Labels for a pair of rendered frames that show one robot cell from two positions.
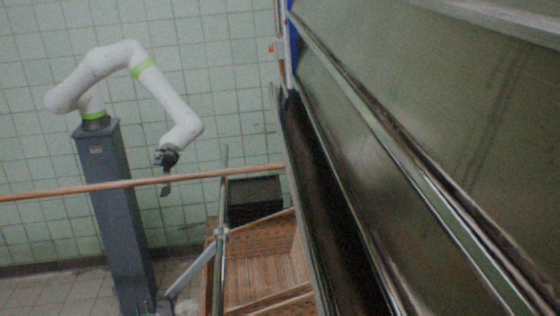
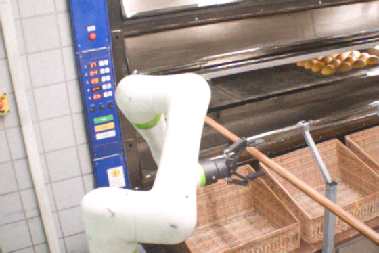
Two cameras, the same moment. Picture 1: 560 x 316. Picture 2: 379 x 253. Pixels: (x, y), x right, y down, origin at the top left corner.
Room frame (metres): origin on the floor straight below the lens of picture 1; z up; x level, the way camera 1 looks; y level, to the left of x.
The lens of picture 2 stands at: (2.50, 2.03, 2.04)
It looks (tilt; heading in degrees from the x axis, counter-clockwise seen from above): 21 degrees down; 251
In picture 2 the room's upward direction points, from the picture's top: 5 degrees counter-clockwise
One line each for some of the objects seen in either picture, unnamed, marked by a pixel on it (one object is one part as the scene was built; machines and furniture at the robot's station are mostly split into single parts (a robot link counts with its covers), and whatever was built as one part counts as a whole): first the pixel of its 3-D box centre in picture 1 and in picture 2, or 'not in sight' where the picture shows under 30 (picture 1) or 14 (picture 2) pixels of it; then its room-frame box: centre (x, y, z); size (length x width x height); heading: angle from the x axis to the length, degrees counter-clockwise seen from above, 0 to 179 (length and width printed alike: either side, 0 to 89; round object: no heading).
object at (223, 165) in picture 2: (166, 162); (225, 168); (1.81, 0.47, 1.19); 0.09 x 0.07 x 0.08; 2
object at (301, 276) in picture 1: (260, 269); (226, 220); (1.67, 0.12, 0.72); 0.56 x 0.49 x 0.28; 4
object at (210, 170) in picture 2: (169, 155); (206, 172); (1.89, 0.46, 1.19); 0.12 x 0.06 x 0.09; 92
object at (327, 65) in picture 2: not in sight; (325, 56); (0.54, -0.64, 1.21); 0.61 x 0.48 x 0.06; 93
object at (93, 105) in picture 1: (86, 97); (114, 225); (2.33, 0.93, 1.36); 0.16 x 0.13 x 0.19; 148
